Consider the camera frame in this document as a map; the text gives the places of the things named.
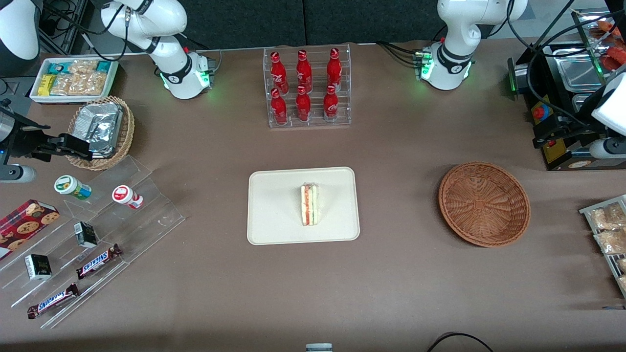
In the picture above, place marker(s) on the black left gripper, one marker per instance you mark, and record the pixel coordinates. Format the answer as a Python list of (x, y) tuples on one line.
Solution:
[(573, 128)]

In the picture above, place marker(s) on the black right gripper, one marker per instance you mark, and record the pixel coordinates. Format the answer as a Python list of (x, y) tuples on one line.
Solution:
[(24, 142)]

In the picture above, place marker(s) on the triangular sandwich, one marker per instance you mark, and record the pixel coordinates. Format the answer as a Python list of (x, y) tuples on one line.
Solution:
[(310, 205)]

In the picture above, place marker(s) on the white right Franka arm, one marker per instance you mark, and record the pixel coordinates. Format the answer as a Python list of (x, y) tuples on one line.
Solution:
[(171, 63)]

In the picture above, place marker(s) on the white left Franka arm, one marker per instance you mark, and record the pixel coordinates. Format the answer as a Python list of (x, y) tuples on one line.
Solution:
[(450, 63)]

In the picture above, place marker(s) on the light tan wicker basket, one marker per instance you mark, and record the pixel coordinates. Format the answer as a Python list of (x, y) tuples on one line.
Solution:
[(126, 132)]

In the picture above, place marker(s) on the white rectangular snack tray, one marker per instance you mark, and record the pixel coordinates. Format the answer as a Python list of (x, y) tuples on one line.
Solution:
[(113, 78)]

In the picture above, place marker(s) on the grey metal snack tray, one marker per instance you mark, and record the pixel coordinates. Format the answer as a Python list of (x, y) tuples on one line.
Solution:
[(587, 211)]

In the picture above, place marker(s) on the brown round wicker basket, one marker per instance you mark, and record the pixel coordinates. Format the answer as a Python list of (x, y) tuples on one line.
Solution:
[(484, 203)]

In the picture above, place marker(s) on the cream plastic tray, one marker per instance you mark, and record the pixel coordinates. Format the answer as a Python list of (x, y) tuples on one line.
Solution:
[(274, 210)]

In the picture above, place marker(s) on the black food warmer cabinet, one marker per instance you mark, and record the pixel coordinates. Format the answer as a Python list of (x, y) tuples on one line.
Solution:
[(562, 159)]

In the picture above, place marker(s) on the silver foil pack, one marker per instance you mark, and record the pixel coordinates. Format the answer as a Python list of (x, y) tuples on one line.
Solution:
[(100, 127)]

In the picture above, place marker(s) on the green lid yoghurt cup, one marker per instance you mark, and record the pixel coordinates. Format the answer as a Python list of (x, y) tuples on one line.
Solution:
[(71, 186)]

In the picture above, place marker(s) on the steel warmer pan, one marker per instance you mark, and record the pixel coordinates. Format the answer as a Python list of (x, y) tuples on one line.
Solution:
[(582, 102), (579, 71)]

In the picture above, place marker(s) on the clear bag of crackers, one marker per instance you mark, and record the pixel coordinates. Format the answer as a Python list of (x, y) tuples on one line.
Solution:
[(93, 84), (83, 67), (66, 84)]

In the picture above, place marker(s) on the yellow snack packet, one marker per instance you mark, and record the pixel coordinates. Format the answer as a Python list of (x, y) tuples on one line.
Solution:
[(46, 85)]

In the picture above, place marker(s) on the red lid yoghurt cup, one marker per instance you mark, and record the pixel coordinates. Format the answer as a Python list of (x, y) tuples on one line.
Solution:
[(124, 195)]

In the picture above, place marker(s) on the teal snack packet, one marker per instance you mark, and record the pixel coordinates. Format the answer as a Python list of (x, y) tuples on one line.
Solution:
[(103, 66), (56, 68)]

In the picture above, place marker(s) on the small black carton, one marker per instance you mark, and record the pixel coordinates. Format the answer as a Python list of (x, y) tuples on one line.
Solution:
[(38, 267), (86, 234)]

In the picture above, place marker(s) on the red orange food packet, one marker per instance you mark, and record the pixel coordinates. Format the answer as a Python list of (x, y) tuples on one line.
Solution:
[(611, 58)]

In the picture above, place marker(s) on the red tartan cookie box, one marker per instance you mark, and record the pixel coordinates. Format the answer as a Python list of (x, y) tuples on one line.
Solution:
[(24, 227)]

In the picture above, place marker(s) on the clear bag of biscuits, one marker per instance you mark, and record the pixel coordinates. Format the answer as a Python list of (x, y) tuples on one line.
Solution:
[(622, 265), (609, 216), (611, 241)]

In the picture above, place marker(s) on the clear acrylic stepped stand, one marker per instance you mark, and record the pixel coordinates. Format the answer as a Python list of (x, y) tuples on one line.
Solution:
[(146, 220)]

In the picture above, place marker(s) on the Snickers chocolate bar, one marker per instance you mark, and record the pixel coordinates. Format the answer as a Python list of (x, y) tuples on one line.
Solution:
[(53, 301), (98, 261)]

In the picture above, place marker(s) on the red cola bottle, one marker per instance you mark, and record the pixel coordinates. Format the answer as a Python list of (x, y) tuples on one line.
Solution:
[(303, 71), (334, 68), (331, 105), (303, 107), (279, 110), (278, 73)]

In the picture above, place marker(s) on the clear acrylic bottle rack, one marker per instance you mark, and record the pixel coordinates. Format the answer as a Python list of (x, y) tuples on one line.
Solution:
[(315, 122)]

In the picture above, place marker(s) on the grey metal frame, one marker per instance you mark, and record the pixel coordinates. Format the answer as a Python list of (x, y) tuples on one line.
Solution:
[(80, 24)]

